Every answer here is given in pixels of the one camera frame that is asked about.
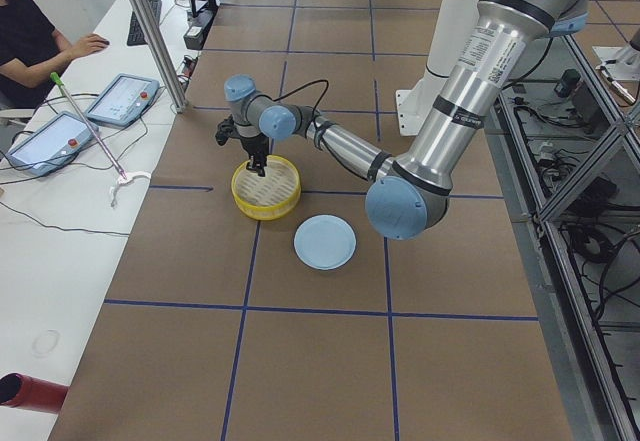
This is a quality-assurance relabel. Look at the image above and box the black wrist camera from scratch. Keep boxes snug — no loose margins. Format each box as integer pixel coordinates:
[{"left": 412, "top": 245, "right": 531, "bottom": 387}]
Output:
[{"left": 215, "top": 115, "right": 241, "bottom": 146}]

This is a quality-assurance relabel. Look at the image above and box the white camera mast pedestal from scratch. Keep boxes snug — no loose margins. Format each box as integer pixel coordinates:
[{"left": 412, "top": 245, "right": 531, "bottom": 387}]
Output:
[{"left": 396, "top": 0, "right": 479, "bottom": 136}]

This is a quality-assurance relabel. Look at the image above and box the light blue round plate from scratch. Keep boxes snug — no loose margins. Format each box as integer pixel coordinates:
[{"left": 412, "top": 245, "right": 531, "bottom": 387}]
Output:
[{"left": 293, "top": 215, "right": 357, "bottom": 270}]

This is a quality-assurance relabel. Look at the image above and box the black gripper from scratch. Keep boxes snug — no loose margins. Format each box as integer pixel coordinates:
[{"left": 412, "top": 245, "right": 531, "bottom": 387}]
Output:
[{"left": 240, "top": 133, "right": 270, "bottom": 177}]

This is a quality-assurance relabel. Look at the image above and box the blue teach pendant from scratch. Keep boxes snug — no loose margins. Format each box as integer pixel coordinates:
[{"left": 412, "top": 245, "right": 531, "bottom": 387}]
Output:
[
  {"left": 7, "top": 111, "right": 93, "bottom": 176},
  {"left": 85, "top": 73, "right": 160, "bottom": 127}
]

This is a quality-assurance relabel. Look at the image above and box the black keyboard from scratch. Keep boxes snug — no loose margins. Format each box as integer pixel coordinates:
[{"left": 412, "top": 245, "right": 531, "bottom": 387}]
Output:
[{"left": 126, "top": 0, "right": 163, "bottom": 47}]

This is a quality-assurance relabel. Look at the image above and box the aluminium frame post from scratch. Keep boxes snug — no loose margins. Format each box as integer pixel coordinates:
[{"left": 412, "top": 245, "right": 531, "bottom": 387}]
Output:
[{"left": 129, "top": 0, "right": 187, "bottom": 113}]

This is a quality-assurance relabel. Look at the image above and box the near blue teach pendant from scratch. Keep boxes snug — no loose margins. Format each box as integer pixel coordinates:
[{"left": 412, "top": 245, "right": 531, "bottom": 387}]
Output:
[{"left": 7, "top": 111, "right": 93, "bottom": 176}]

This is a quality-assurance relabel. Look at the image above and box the far blue teach pendant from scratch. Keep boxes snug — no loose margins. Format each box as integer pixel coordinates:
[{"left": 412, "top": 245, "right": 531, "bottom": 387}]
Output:
[{"left": 85, "top": 73, "right": 160, "bottom": 127}]

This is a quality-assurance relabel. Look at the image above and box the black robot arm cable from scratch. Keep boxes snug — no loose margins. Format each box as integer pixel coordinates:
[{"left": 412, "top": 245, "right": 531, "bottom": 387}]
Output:
[{"left": 273, "top": 78, "right": 331, "bottom": 150}]

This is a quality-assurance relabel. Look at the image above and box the yellow rimmed bamboo steamer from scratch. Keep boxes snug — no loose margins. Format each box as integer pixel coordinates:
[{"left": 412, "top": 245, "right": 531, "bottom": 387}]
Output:
[{"left": 231, "top": 155, "right": 301, "bottom": 221}]

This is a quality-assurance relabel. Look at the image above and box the green tipped metal rod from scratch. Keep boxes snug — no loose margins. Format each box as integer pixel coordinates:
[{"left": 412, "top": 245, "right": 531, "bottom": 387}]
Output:
[{"left": 50, "top": 71, "right": 127, "bottom": 180}]

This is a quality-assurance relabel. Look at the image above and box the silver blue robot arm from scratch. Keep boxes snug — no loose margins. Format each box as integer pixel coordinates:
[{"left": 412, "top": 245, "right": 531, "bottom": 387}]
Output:
[{"left": 215, "top": 0, "right": 588, "bottom": 240}]

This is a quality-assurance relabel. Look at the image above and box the black power adapter box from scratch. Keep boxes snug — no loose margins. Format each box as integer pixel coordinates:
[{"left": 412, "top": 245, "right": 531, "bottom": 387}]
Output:
[{"left": 183, "top": 9, "right": 214, "bottom": 51}]

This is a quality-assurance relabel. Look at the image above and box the aluminium side rack frame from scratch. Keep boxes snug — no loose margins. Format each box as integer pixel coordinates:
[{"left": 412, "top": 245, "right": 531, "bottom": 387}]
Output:
[{"left": 479, "top": 0, "right": 640, "bottom": 441}]

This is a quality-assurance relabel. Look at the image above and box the white plastic hook piece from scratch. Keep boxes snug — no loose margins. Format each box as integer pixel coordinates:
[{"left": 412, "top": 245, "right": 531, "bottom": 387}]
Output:
[{"left": 109, "top": 171, "right": 151, "bottom": 208}]

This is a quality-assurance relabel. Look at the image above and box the person's hand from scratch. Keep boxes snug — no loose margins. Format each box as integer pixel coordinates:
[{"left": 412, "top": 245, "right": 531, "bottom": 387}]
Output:
[{"left": 71, "top": 33, "right": 110, "bottom": 58}]

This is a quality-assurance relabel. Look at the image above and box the red cylinder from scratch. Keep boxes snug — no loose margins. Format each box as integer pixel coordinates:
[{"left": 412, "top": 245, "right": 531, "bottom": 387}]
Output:
[{"left": 1, "top": 373, "right": 68, "bottom": 414}]

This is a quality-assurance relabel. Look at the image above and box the person in black shirt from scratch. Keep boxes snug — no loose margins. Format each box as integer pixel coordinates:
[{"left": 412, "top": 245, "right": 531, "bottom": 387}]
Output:
[{"left": 1, "top": 0, "right": 79, "bottom": 108}]

